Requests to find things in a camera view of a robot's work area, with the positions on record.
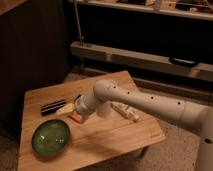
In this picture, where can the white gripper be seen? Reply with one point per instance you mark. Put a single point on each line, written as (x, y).
(80, 108)

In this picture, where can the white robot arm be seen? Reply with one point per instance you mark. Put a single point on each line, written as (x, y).
(193, 117)

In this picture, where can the green ceramic bowl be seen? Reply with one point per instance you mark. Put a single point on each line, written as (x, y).
(50, 138)

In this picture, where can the orange toy carrot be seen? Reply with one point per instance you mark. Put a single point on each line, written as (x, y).
(77, 118)

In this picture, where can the black striped box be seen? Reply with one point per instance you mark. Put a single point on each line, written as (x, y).
(52, 107)

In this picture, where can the white cup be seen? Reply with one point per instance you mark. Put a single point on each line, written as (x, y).
(104, 110)

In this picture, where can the wooden table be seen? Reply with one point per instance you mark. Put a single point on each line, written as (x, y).
(94, 141)

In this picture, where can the white toy ship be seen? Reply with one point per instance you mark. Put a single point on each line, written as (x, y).
(126, 111)

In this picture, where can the metal pole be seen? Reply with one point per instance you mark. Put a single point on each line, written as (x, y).
(78, 22)

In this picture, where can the upper shelf board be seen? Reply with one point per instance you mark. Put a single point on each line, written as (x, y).
(141, 8)

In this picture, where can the black handle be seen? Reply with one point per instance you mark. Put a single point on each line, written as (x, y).
(183, 63)

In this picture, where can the long metal shelf rail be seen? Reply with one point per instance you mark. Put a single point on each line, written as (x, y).
(141, 60)

